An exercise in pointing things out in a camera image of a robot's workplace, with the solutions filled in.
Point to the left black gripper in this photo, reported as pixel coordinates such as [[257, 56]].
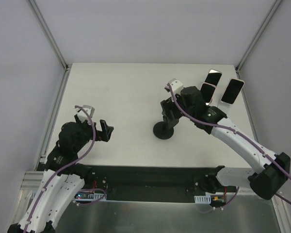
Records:
[[97, 132]]

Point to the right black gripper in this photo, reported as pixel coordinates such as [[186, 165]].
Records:
[[169, 110]]

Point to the black round-base phone stand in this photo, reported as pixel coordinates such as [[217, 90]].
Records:
[[161, 131]]

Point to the pink-case phone front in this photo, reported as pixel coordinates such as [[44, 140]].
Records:
[[207, 90]]

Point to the pink-case phone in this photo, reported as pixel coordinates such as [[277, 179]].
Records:
[[207, 90], [232, 90]]

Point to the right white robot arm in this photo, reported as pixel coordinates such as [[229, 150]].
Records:
[[268, 170]]

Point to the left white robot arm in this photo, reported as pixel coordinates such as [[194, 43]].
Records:
[[63, 176]]

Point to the white phone stand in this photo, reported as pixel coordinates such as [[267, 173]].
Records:
[[224, 107]]

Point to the rear silver-edged phone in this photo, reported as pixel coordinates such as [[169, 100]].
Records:
[[213, 77]]

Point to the right pink-case phone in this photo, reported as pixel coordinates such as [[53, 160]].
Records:
[[232, 90]]

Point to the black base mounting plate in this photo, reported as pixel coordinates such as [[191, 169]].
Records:
[[153, 184]]

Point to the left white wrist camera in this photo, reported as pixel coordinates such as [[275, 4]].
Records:
[[86, 112]]

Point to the left white cable duct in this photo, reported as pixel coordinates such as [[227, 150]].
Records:
[[80, 196]]

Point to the white cable duct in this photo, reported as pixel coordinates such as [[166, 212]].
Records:
[[80, 196], [206, 199]]

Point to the right aluminium table rail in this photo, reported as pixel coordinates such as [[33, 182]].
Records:
[[246, 103]]

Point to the right white cable duct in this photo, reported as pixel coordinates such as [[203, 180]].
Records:
[[206, 199]]

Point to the left aluminium frame post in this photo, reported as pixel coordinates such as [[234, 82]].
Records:
[[47, 33]]

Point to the aluminium frame post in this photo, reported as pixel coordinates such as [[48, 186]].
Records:
[[259, 33], [47, 33]]

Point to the right aluminium frame post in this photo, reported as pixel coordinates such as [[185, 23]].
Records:
[[259, 33]]

